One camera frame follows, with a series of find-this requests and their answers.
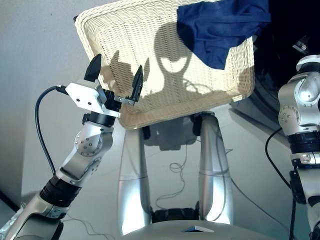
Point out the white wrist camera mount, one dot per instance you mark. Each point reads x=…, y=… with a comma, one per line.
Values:
x=82, y=95

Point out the silver robot leg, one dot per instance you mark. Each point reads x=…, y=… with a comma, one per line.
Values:
x=215, y=180
x=132, y=195

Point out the pale woven laundry basket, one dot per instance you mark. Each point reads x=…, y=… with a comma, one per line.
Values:
x=125, y=32

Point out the black robot waist joint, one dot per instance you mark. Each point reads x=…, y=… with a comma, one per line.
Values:
x=175, y=215

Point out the navy blue garment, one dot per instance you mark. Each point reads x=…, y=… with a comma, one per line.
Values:
x=220, y=27

